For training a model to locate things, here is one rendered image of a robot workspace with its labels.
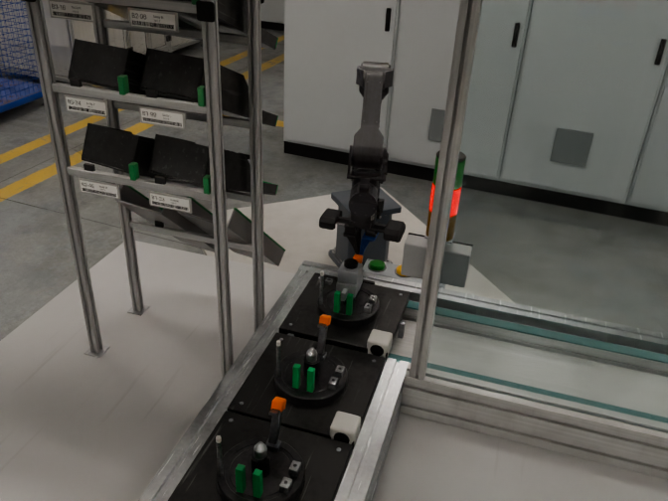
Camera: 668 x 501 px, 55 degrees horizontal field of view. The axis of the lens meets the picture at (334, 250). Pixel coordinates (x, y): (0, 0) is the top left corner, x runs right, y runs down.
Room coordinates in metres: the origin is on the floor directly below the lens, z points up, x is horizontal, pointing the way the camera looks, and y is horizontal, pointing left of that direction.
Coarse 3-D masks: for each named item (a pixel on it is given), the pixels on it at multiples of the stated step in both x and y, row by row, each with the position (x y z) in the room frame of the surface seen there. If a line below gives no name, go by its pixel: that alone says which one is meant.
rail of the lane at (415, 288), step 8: (304, 264) 1.38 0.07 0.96; (312, 264) 1.38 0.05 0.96; (320, 264) 1.38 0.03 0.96; (328, 272) 1.34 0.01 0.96; (336, 272) 1.34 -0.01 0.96; (368, 280) 1.30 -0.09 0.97; (376, 280) 1.32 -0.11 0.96; (384, 280) 1.32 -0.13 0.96; (392, 280) 1.32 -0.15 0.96; (400, 280) 1.32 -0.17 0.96; (400, 288) 1.29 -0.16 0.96; (408, 288) 1.29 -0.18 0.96; (416, 288) 1.29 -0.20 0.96; (416, 296) 1.27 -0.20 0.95
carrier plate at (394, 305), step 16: (304, 288) 1.25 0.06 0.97; (368, 288) 1.27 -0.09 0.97; (384, 288) 1.27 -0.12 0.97; (304, 304) 1.19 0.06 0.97; (384, 304) 1.20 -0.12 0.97; (400, 304) 1.21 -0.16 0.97; (288, 320) 1.12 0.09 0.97; (304, 320) 1.13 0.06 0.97; (384, 320) 1.14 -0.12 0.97; (400, 320) 1.15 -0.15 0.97; (304, 336) 1.08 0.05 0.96; (336, 336) 1.08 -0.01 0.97; (352, 336) 1.08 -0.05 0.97; (368, 336) 1.08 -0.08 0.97
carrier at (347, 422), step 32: (288, 352) 1.02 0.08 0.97; (352, 352) 1.03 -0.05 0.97; (256, 384) 0.92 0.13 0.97; (288, 384) 0.90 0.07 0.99; (320, 384) 0.90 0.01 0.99; (352, 384) 0.93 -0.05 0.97; (256, 416) 0.84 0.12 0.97; (288, 416) 0.84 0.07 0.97; (320, 416) 0.84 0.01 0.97; (352, 416) 0.83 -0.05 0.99
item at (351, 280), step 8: (344, 264) 1.17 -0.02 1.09; (352, 264) 1.17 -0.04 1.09; (360, 264) 1.18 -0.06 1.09; (344, 272) 1.16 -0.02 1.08; (352, 272) 1.15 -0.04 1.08; (360, 272) 1.17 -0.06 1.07; (344, 280) 1.16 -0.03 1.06; (352, 280) 1.15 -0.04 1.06; (360, 280) 1.18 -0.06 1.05; (336, 288) 1.15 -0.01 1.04; (344, 288) 1.15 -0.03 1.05; (352, 288) 1.14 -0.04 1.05; (344, 296) 1.13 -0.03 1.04
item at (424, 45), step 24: (408, 0) 4.21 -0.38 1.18; (432, 0) 4.16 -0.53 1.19; (456, 0) 4.11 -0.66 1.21; (408, 24) 4.21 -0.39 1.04; (432, 24) 4.15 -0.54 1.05; (456, 24) 4.10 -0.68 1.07; (408, 48) 4.20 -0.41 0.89; (432, 48) 4.15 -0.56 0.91; (408, 72) 4.20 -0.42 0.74; (432, 72) 4.14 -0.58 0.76; (408, 96) 4.19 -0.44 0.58; (432, 96) 4.14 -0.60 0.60; (408, 120) 4.19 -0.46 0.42; (432, 120) 4.12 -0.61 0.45; (408, 144) 4.18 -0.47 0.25; (432, 144) 4.12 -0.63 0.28; (408, 168) 4.21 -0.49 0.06; (432, 168) 4.13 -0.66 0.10
